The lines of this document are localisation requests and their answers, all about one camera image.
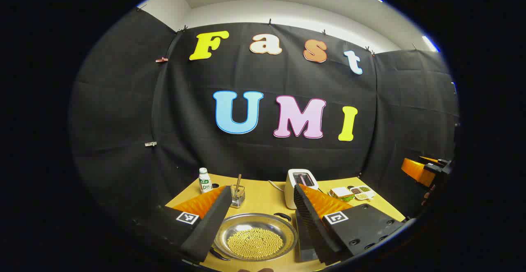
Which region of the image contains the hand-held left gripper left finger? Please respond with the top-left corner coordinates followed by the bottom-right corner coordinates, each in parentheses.
top-left (134, 185), bottom-right (234, 263)

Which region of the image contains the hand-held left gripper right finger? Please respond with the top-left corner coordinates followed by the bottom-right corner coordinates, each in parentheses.
top-left (293, 183), bottom-right (406, 267)

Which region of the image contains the steel pot with black handles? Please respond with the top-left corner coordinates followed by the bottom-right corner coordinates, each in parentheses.
top-left (210, 212), bottom-right (298, 262)

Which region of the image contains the white toaster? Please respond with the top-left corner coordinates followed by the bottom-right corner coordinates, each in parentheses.
top-left (285, 169), bottom-right (319, 210)

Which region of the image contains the pile of yellow soybeans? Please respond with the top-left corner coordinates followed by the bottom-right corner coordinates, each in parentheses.
top-left (226, 228), bottom-right (284, 259)

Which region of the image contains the white green-label drink bottle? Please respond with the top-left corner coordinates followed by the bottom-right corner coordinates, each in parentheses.
top-left (198, 168), bottom-right (212, 194)

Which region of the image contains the black backdrop cloth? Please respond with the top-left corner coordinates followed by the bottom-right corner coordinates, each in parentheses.
top-left (70, 7), bottom-right (460, 240)

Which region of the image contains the wire mesh utensil basket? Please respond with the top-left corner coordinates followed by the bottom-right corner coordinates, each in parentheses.
top-left (230, 184), bottom-right (246, 208)

